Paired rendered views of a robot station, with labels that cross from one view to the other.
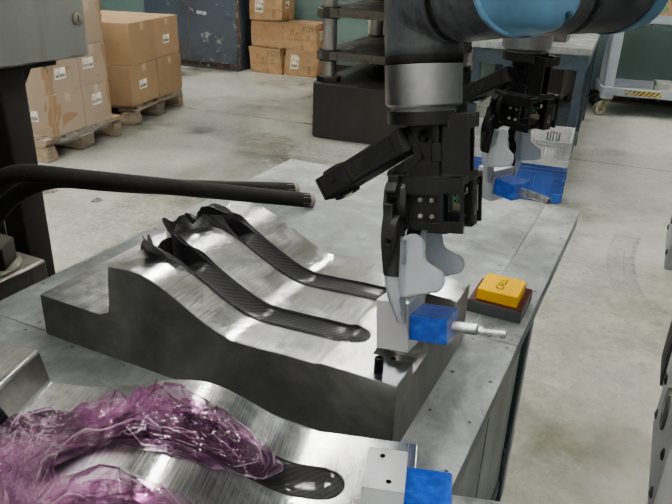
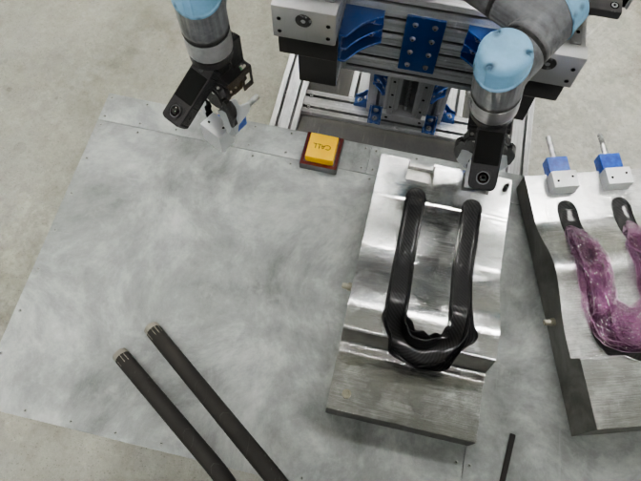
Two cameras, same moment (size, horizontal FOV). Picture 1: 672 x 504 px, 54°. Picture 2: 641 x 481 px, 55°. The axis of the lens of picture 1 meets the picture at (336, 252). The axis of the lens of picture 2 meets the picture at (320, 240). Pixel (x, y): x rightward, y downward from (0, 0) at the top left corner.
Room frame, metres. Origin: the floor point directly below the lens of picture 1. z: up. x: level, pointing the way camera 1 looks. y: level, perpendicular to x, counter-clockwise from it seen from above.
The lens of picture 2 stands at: (1.05, 0.42, 1.95)
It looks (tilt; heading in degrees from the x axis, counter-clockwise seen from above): 67 degrees down; 256
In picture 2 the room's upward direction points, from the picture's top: 1 degrees clockwise
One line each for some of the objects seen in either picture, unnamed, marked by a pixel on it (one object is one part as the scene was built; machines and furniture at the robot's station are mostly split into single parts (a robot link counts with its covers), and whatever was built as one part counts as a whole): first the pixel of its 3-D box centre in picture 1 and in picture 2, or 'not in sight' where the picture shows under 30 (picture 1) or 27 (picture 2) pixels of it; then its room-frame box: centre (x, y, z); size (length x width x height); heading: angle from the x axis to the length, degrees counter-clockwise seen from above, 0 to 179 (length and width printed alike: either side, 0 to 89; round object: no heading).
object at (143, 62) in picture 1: (91, 62); not in sight; (5.53, 2.04, 0.37); 1.20 x 0.82 x 0.74; 77
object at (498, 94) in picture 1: (524, 91); (218, 69); (1.06, -0.29, 1.09); 0.09 x 0.08 x 0.12; 37
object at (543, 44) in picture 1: (529, 37); (206, 37); (1.07, -0.28, 1.17); 0.08 x 0.08 x 0.05
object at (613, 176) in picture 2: not in sight; (607, 160); (0.33, -0.08, 0.86); 0.13 x 0.05 x 0.05; 82
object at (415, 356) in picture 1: (399, 361); (473, 186); (0.62, -0.07, 0.87); 0.05 x 0.05 x 0.04; 64
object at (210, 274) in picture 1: (260, 265); (436, 272); (0.76, 0.09, 0.92); 0.35 x 0.16 x 0.09; 64
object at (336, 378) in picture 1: (255, 293); (423, 287); (0.77, 0.10, 0.87); 0.50 x 0.26 x 0.14; 64
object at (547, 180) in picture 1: (513, 170); not in sight; (3.85, -1.05, 0.11); 0.61 x 0.41 x 0.22; 69
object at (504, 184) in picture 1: (516, 189); (235, 116); (1.05, -0.30, 0.93); 0.13 x 0.05 x 0.05; 37
